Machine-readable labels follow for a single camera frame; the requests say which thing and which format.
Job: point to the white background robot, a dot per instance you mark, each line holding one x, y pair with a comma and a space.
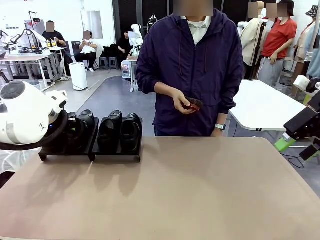
136, 37

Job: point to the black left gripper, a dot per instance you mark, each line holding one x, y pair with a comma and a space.
72, 121

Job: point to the person's right hand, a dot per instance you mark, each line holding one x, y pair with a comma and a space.
180, 98

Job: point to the seated person in white shirt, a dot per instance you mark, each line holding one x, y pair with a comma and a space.
87, 48

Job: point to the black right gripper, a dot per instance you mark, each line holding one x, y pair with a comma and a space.
307, 122

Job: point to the person in black clothes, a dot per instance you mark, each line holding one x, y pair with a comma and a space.
125, 45

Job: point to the mannequin in beige jacket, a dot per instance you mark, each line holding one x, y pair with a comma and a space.
251, 42

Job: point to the mannequin in red shirt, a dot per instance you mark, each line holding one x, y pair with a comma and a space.
278, 37

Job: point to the black backpack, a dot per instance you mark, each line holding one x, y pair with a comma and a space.
110, 51

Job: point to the wood-top desk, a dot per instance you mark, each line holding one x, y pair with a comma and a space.
22, 58
56, 49

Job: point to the person in purple jacket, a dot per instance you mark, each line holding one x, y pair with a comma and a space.
200, 62

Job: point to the white robot arm on desk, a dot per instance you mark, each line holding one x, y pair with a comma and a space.
12, 40

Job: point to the mannequin with bucket hat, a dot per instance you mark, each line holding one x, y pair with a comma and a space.
306, 45

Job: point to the black tripod stand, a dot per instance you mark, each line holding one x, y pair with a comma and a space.
260, 42

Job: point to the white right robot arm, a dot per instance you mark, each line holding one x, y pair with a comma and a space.
301, 82

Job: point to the man in black t-shirt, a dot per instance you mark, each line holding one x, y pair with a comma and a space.
53, 37

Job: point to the large white table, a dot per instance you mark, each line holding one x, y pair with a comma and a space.
262, 107

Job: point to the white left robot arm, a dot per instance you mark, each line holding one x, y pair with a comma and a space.
25, 112

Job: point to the white air purifier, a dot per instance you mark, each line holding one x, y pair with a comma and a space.
78, 76

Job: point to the black tripod leg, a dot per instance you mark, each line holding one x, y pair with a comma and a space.
4, 76

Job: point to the grey plastic stool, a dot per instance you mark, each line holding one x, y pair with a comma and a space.
113, 62
104, 62

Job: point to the person's left hand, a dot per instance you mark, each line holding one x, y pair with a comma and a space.
217, 133

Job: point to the black-white robot arm on desk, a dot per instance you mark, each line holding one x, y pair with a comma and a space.
37, 27

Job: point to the silver wristwatch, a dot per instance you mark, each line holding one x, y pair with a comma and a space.
220, 126

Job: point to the yellow-green garment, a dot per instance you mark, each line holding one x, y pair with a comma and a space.
307, 100

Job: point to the red-brown shoe brush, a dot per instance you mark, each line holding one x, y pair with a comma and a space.
195, 103

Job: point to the black leather buckle shoe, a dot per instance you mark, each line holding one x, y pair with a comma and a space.
68, 140
110, 135
86, 120
131, 135

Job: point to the person's right forearm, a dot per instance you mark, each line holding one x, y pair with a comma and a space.
163, 88

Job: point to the computer case with lights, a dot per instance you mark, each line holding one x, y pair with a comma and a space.
126, 70

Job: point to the white wall panel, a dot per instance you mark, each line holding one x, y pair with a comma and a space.
92, 25

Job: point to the person's left forearm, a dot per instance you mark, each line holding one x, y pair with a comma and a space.
221, 118

